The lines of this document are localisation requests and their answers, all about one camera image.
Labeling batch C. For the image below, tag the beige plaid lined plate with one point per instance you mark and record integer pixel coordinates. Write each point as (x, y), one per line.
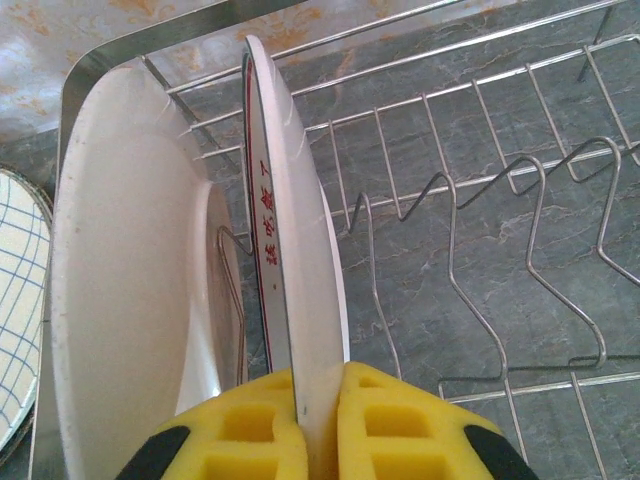
(20, 280)

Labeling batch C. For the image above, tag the plate with dark blue rim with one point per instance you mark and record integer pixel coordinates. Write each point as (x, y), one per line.
(130, 250)

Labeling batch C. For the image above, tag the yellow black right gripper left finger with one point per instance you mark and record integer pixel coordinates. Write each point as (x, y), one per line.
(240, 425)

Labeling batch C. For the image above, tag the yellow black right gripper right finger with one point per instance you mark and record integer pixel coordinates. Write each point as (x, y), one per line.
(400, 430)

